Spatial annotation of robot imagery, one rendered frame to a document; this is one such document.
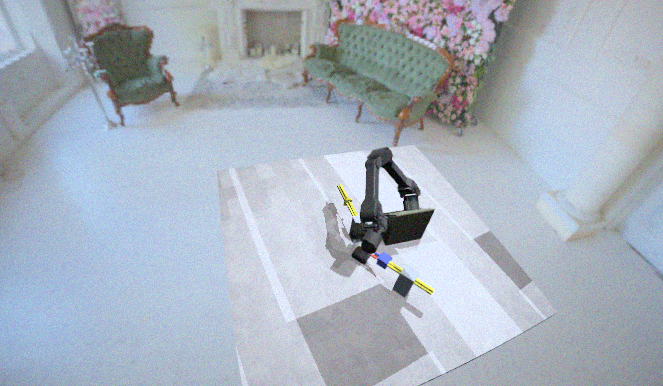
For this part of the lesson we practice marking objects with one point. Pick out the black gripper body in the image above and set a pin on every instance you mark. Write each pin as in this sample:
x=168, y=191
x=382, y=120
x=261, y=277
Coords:
x=360, y=255

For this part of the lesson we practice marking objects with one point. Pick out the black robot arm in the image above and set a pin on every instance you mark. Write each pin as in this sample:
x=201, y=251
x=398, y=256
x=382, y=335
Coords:
x=371, y=208

